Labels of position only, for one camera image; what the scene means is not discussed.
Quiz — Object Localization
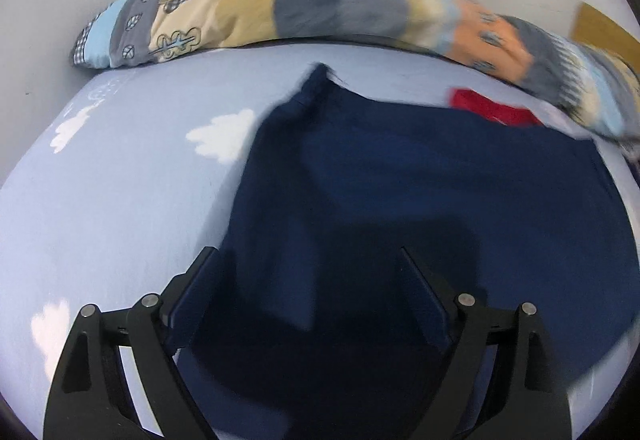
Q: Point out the navy blue work jacket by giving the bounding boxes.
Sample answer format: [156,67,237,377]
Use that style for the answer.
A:
[178,66,639,439]

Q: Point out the light blue cloud bedsheet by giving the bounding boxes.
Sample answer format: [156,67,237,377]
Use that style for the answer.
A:
[0,42,640,440]

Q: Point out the wooden headboard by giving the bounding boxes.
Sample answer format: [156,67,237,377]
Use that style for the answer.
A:
[570,3,640,72]

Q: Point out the patchwork long bolster pillow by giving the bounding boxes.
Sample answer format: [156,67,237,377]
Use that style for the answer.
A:
[70,0,639,142]

